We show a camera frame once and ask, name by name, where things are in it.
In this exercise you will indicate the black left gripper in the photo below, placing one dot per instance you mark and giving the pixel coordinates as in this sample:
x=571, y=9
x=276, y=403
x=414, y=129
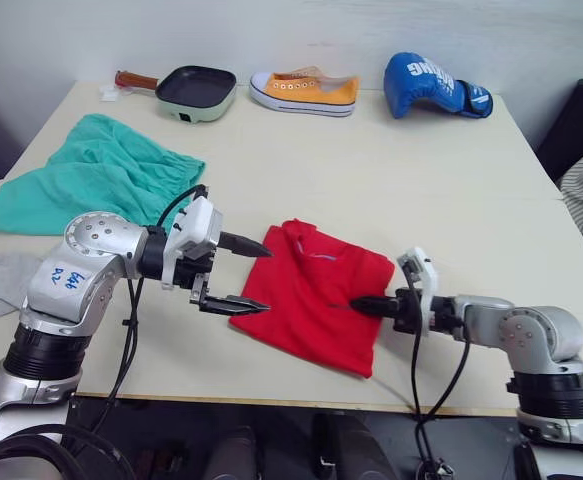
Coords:
x=193, y=272

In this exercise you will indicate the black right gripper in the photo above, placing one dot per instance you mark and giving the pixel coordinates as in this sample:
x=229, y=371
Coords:
x=405, y=310

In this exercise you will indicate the red t-shirt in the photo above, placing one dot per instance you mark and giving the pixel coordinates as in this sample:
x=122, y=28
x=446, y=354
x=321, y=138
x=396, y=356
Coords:
x=316, y=305

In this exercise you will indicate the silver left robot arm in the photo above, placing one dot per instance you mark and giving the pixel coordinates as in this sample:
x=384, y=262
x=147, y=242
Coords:
x=86, y=240

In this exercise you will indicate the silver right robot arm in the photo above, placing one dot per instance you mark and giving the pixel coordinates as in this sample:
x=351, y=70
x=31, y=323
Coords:
x=531, y=325

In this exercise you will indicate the green shorts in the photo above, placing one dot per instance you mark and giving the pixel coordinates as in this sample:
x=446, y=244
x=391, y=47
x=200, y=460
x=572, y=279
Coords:
x=106, y=175

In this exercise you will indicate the dark rounded shape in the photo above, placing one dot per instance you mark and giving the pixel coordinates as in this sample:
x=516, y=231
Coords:
x=231, y=455

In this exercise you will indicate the green electric frying pan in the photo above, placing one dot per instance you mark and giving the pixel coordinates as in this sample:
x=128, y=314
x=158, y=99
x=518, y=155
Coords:
x=196, y=95

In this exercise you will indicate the yellow canvas sneaker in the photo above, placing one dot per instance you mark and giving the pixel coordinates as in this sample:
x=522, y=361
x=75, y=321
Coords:
x=303, y=95

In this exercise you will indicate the small white plastic piece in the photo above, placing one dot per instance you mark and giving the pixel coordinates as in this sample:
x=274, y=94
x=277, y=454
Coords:
x=109, y=93

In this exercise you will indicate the blue boxing glove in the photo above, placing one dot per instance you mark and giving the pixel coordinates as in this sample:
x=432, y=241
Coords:
x=426, y=85

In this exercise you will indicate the black chair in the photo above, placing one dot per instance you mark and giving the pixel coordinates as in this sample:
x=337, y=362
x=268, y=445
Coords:
x=571, y=130

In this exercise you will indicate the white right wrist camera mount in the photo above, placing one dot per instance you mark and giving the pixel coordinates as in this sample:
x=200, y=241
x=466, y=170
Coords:
x=427, y=280

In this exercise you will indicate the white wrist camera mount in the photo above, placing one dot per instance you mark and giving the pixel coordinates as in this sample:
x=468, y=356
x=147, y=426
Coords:
x=198, y=220
x=427, y=280

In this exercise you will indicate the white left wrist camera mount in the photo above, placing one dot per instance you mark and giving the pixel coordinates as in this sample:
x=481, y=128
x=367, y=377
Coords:
x=198, y=220

